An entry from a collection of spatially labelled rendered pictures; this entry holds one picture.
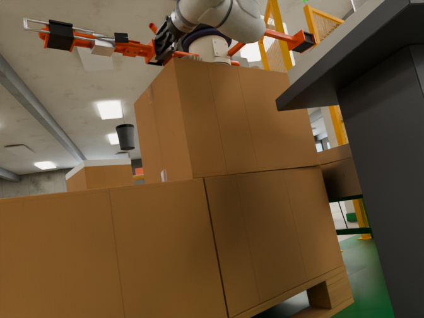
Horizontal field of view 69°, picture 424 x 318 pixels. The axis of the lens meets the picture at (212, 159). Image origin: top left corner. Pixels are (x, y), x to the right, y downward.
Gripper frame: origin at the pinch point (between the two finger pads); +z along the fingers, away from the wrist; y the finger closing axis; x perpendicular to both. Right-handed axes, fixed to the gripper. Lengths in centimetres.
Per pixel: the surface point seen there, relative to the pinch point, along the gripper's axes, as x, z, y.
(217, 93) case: 10.2, -20.0, 24.2
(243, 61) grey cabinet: 142, 89, -64
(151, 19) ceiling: 201, 342, -286
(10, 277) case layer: -52, -22, 69
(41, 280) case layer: -47, -22, 70
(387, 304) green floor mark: 59, -34, 107
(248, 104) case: 22.8, -20.9, 27.8
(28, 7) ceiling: 14, 385, -285
